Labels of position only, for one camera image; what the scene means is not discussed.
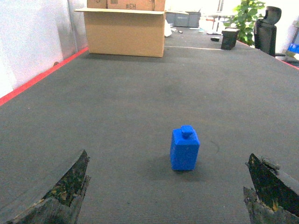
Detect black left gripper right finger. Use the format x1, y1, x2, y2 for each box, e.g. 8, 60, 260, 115
243, 154, 299, 224

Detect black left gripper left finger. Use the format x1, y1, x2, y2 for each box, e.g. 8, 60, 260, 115
0, 150, 91, 224

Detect blue bottle-shaped part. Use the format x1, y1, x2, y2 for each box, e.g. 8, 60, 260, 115
170, 125, 200, 171

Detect black office chair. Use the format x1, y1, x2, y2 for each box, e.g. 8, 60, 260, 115
254, 6, 299, 67

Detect black box on table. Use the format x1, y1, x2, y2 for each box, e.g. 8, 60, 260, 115
221, 28, 240, 50

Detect large cardboard box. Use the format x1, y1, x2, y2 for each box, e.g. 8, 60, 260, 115
77, 7, 165, 58

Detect green potted plant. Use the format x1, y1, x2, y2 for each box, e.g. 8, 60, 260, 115
224, 0, 265, 46

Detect grey storage crates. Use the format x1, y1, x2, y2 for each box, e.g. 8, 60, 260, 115
166, 11, 201, 28

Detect upper cardboard box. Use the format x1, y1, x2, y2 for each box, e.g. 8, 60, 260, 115
86, 0, 165, 11

